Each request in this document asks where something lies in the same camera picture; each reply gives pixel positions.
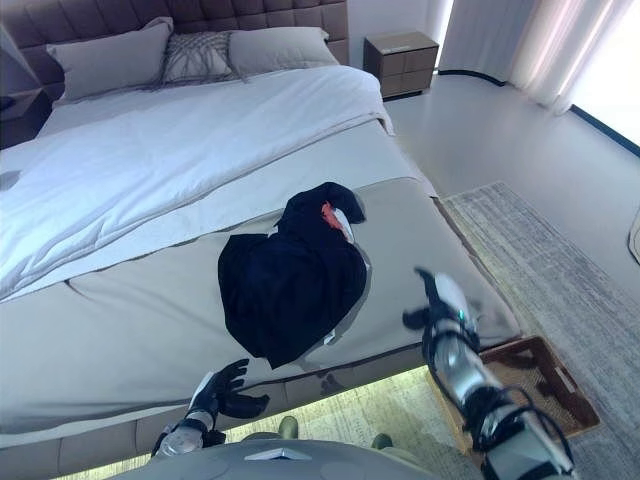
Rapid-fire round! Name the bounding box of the grey robot torso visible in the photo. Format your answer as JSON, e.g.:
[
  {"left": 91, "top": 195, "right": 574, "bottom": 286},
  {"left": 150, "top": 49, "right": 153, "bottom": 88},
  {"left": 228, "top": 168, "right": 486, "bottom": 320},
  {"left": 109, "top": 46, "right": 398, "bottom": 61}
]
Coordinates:
[{"left": 107, "top": 432, "right": 484, "bottom": 480}]

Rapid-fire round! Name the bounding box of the brown woven laundry basket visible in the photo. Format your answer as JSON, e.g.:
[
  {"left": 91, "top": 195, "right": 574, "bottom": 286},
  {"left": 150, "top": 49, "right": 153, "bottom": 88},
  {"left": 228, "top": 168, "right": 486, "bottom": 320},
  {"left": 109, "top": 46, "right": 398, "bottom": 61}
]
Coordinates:
[{"left": 427, "top": 335, "right": 601, "bottom": 446}]

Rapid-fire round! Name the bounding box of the large bed with grey cover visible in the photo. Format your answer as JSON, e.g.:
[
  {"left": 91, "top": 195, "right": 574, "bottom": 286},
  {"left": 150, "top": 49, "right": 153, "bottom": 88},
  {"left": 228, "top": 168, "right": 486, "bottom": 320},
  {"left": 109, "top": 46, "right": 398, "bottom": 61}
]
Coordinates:
[{"left": 0, "top": 64, "right": 524, "bottom": 464}]

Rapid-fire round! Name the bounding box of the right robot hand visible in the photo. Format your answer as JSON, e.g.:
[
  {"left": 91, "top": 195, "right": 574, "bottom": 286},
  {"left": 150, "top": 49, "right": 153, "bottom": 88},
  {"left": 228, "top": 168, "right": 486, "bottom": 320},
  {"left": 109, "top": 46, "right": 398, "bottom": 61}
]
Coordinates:
[{"left": 402, "top": 267, "right": 482, "bottom": 347}]

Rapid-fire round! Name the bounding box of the patterned decorative cushion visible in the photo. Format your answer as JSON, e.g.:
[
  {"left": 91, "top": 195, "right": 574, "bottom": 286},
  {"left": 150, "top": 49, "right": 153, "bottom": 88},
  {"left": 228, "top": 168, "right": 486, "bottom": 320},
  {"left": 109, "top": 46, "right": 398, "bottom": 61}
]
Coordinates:
[{"left": 160, "top": 30, "right": 247, "bottom": 85}]

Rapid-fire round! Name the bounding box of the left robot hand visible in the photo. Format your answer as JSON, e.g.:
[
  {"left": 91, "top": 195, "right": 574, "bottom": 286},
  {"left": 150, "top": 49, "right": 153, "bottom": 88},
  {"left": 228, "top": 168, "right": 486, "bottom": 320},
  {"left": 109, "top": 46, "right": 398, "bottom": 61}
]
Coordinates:
[{"left": 188, "top": 358, "right": 272, "bottom": 421}]

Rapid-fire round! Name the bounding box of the brown wooden nightstand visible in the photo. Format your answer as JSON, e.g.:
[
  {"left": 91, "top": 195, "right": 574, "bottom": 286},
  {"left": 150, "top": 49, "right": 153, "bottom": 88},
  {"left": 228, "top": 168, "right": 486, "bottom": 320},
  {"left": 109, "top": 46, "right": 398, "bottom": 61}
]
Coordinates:
[{"left": 363, "top": 31, "right": 441, "bottom": 100}]

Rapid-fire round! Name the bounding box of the brown tufted headboard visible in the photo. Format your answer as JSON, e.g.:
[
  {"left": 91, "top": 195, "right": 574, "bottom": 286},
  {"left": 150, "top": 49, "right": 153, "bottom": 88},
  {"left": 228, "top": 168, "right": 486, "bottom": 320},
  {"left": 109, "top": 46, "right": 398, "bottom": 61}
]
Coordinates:
[{"left": 0, "top": 0, "right": 350, "bottom": 101}]

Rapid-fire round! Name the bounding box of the large grey pillow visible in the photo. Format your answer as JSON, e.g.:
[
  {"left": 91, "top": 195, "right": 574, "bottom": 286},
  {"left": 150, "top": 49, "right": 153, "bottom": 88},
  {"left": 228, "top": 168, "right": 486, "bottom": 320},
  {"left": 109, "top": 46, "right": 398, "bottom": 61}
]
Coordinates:
[{"left": 45, "top": 16, "right": 175, "bottom": 104}]

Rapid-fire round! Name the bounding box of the white sheer curtain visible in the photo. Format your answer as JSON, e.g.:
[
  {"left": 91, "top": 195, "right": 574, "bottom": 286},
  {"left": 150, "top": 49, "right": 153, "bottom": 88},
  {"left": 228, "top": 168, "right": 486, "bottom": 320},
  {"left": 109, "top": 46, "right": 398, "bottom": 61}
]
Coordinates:
[{"left": 437, "top": 0, "right": 640, "bottom": 117}]

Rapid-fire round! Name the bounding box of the grey textured rug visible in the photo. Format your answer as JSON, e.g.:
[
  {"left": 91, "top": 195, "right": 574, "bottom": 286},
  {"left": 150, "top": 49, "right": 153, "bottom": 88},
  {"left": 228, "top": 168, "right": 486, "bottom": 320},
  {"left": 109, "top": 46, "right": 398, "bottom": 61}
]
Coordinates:
[{"left": 437, "top": 180, "right": 640, "bottom": 480}]

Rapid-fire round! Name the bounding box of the white duvet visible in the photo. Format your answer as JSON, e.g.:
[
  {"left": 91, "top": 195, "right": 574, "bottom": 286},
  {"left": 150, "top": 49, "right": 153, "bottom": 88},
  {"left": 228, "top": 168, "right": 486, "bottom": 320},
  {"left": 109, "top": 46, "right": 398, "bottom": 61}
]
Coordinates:
[{"left": 0, "top": 63, "right": 396, "bottom": 303}]

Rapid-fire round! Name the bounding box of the black garment with red print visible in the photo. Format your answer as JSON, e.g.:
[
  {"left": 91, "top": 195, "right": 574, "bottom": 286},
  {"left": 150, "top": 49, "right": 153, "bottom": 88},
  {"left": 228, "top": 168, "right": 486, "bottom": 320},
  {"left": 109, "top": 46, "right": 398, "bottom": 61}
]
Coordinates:
[{"left": 217, "top": 181, "right": 372, "bottom": 370}]

